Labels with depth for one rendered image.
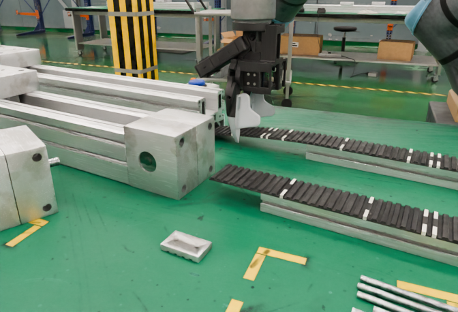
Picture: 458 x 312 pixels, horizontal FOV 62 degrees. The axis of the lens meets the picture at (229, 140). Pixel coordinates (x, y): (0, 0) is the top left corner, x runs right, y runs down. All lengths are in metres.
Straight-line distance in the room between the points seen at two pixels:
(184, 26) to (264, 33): 8.58
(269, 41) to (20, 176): 0.41
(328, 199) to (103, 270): 0.27
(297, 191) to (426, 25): 0.57
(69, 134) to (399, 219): 0.48
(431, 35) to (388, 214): 0.57
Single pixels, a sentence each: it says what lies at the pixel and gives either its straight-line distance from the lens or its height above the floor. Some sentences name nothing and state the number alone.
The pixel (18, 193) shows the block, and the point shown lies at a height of 0.82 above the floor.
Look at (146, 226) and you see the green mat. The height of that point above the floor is 0.78.
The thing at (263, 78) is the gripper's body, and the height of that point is 0.91.
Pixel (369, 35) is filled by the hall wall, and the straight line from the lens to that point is 8.13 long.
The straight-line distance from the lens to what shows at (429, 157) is 0.66.
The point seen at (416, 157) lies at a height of 0.81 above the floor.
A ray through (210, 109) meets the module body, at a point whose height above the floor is 0.83.
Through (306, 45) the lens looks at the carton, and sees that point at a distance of 5.46.
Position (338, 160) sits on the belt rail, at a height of 0.79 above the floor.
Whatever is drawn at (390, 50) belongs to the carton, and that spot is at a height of 0.34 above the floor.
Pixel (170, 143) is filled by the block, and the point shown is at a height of 0.86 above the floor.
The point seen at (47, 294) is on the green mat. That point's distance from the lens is 0.43.
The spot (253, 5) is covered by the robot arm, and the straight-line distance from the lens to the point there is 0.64.
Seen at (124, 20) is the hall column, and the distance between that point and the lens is 3.92.
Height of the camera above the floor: 1.05
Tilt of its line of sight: 22 degrees down
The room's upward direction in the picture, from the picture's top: straight up
